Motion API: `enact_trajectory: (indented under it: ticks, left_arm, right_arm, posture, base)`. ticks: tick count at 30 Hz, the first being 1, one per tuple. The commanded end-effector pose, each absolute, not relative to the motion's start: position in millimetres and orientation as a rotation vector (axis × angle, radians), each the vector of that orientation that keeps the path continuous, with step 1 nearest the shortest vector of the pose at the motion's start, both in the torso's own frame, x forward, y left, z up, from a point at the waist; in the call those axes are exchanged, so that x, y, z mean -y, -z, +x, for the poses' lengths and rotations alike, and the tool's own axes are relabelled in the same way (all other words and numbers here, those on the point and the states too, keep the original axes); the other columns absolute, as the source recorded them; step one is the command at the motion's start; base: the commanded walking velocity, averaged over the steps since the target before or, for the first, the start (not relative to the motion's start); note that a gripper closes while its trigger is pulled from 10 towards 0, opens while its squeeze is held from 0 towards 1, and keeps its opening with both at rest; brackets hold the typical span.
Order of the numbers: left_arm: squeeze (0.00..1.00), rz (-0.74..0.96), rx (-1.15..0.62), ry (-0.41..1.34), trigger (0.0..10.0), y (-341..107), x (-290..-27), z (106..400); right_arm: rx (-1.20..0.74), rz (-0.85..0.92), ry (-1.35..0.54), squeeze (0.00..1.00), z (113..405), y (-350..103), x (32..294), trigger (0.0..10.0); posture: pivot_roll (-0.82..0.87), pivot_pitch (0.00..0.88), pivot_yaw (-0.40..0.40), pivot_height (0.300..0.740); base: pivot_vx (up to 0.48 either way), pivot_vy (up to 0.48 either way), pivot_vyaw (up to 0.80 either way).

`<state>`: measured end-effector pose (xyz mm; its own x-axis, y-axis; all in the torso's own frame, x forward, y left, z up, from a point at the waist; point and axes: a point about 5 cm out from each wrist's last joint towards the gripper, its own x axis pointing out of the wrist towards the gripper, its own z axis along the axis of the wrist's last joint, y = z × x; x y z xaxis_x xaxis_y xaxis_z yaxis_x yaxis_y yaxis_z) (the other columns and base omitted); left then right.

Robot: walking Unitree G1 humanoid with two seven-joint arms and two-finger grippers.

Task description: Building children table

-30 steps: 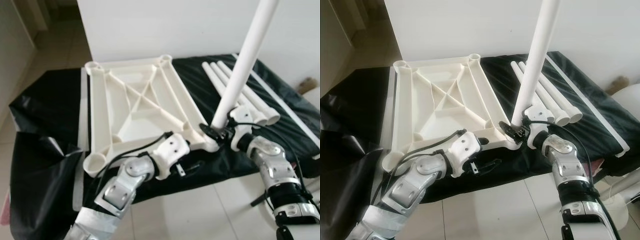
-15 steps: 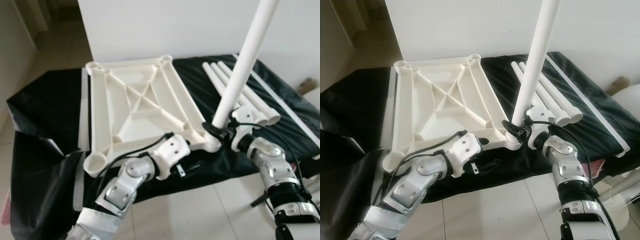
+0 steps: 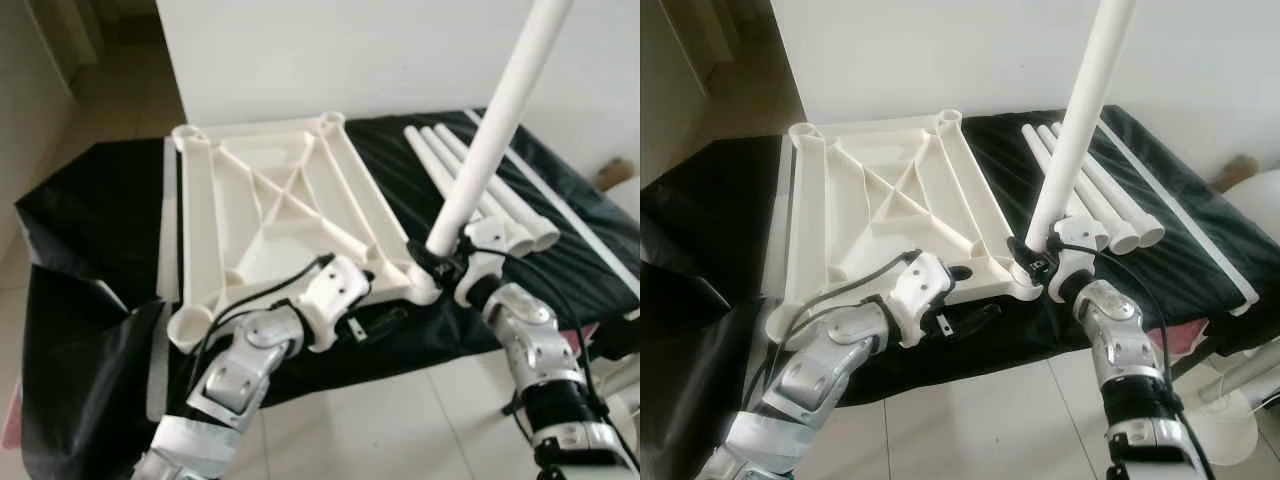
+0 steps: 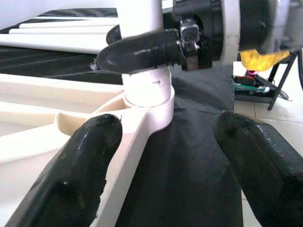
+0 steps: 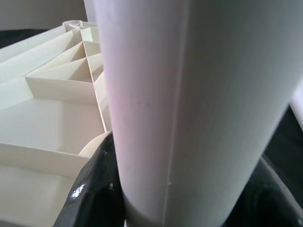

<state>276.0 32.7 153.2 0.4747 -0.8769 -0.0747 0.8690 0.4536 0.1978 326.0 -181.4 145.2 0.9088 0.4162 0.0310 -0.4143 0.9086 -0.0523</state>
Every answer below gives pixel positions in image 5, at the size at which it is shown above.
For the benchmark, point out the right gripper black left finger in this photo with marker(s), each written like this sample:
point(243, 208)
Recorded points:
point(94, 189)

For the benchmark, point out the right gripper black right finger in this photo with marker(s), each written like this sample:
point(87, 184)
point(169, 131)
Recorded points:
point(267, 208)

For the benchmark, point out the white plastic children table top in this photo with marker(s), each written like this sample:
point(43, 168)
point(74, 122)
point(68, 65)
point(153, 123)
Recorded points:
point(47, 123)

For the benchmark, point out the white plastic table leg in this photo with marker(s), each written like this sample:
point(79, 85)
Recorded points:
point(189, 94)
point(297, 111)

